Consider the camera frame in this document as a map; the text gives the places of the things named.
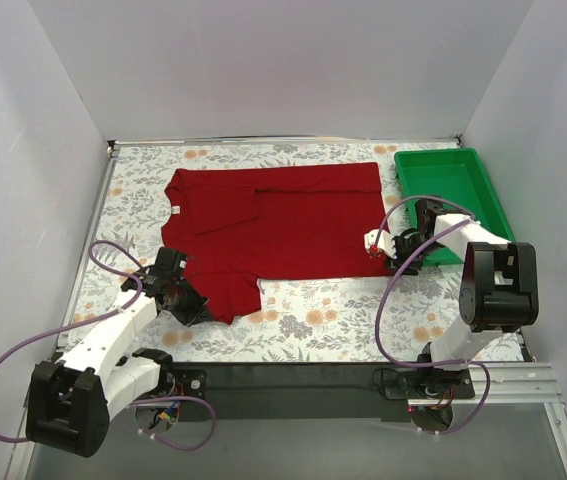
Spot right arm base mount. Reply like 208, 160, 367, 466
371, 367, 475, 432

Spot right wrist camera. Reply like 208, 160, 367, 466
364, 229, 396, 259

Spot red t shirt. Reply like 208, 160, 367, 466
162, 162, 386, 324

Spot floral patterned table mat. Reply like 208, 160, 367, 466
59, 141, 461, 362

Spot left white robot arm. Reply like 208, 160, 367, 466
26, 247, 208, 457

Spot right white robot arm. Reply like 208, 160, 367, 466
374, 195, 539, 398

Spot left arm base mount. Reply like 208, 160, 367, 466
134, 369, 210, 433

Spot green plastic tray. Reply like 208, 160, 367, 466
394, 148, 514, 241

